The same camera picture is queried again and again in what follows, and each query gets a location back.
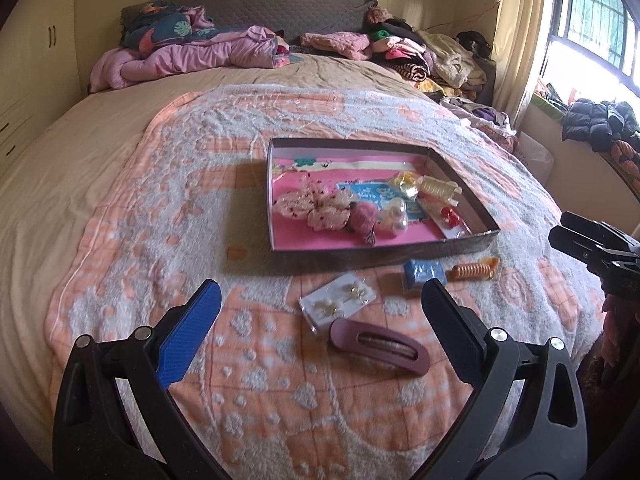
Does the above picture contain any red cherry hair clips pack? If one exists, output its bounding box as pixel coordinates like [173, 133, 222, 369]
[433, 206, 471, 238]

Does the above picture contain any cream built-in wardrobe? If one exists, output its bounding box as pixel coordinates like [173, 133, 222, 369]
[1, 0, 81, 172]

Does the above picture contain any dark floral pillow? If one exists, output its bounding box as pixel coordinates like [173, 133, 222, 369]
[120, 1, 220, 56]

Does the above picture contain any pink crumpled duvet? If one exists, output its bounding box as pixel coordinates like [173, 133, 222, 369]
[88, 26, 292, 93]

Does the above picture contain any cream large claw clip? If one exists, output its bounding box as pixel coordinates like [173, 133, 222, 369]
[418, 176, 462, 206]

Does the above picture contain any pink knitted garment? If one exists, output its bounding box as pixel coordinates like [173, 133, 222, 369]
[299, 32, 372, 61]

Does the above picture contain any pile of mixed clothes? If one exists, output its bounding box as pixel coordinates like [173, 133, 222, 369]
[366, 6, 497, 105]

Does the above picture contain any cream curtain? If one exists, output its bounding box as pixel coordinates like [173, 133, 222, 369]
[492, 0, 554, 128]

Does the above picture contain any black shallow box pink lining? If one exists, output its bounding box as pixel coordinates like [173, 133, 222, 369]
[267, 138, 500, 268]

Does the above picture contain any mauve oval hair clip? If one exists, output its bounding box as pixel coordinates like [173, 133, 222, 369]
[329, 318, 431, 376]

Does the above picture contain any pink pompom hair clip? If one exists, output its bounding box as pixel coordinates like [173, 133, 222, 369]
[347, 200, 378, 245]

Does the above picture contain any white orange textured blanket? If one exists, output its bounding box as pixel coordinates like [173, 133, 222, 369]
[46, 84, 603, 479]

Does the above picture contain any window with grille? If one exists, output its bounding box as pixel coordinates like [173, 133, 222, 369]
[540, 0, 639, 107]

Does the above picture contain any earring card in plastic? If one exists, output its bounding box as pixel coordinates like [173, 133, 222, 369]
[298, 273, 378, 335]

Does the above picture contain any grey quilted headboard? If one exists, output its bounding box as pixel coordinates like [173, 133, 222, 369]
[120, 0, 378, 44]

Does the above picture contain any black puffer jacket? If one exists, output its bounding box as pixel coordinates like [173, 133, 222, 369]
[562, 99, 639, 153]

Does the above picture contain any orange spiral hair tie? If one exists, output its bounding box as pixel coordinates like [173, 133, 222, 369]
[446, 257, 501, 283]

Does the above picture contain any bed with beige sheet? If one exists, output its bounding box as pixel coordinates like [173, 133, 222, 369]
[0, 49, 609, 480]

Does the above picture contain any sheer pink bow hair clip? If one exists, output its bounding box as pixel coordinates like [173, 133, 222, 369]
[272, 179, 356, 232]

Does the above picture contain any cream pearl claw clip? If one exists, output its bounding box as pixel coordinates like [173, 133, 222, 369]
[375, 197, 409, 236]

